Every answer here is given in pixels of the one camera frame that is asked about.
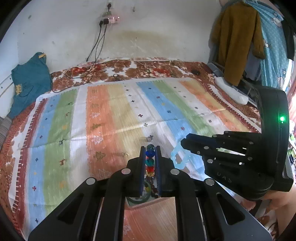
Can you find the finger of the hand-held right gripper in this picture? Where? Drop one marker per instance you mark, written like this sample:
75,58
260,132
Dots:
208,151
231,138

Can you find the silver metal tin box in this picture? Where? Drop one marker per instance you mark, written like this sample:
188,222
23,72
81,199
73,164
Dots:
138,206

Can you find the white long bundle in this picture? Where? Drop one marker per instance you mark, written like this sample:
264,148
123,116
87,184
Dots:
231,90

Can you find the black wall plug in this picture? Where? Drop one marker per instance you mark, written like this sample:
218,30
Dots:
109,5

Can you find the black round object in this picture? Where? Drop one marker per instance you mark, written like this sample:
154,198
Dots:
196,72

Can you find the teal shirt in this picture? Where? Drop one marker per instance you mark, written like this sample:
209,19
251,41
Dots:
30,78

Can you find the white headboard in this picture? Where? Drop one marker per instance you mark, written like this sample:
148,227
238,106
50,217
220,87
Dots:
4,85

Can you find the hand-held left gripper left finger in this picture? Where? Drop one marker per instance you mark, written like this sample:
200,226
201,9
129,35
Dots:
143,171

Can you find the person's right hand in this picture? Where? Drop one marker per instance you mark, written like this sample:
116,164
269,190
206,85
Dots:
275,199

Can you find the mustard yellow jacket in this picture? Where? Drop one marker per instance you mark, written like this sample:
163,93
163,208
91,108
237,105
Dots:
235,41

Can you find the black scissors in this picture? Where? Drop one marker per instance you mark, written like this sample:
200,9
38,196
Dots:
116,77

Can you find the blue patterned sheet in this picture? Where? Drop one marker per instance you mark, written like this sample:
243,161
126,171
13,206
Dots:
270,58

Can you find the black hanging garment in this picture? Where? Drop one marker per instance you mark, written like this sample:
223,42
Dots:
289,39

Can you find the white power strip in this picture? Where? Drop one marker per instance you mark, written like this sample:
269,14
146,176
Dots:
113,19

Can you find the striped colourful cloth mat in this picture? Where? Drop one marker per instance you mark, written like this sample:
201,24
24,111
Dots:
104,111

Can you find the person's right forearm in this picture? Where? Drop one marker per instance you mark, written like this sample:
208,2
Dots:
288,222

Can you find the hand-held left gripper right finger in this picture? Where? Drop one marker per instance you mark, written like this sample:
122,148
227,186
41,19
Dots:
158,171

